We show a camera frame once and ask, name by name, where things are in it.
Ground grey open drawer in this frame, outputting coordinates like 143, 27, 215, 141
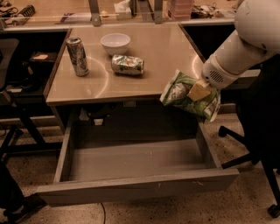
38, 115, 239, 207

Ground black office chair left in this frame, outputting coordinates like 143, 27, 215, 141
0, 38, 19, 158

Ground white ceramic bowl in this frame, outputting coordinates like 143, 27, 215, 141
101, 33, 130, 56

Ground black floor cable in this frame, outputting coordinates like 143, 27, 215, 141
100, 202, 107, 224

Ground tall silver drink can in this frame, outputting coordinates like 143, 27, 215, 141
66, 37, 89, 77

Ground green jalapeno chip bag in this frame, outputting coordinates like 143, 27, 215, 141
160, 70, 221, 122

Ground pink stacked trays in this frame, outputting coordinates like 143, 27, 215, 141
167, 0, 194, 20

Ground black spiral tool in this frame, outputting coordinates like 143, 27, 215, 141
12, 5, 36, 25

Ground black office chair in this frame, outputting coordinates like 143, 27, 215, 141
218, 54, 280, 218
0, 38, 19, 158

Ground grey counter cabinet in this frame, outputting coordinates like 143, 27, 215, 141
43, 23, 222, 138

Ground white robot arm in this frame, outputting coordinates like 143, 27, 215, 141
188, 0, 280, 102

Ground black office chair right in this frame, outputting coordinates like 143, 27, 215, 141
218, 54, 280, 218

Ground crumpled green snack bag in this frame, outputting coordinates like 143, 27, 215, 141
111, 55, 144, 75

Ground white tissue box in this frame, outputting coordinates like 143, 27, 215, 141
114, 0, 132, 20

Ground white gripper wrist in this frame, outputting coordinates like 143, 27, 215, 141
187, 54, 242, 102

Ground black shoe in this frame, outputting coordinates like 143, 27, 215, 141
3, 193, 46, 224

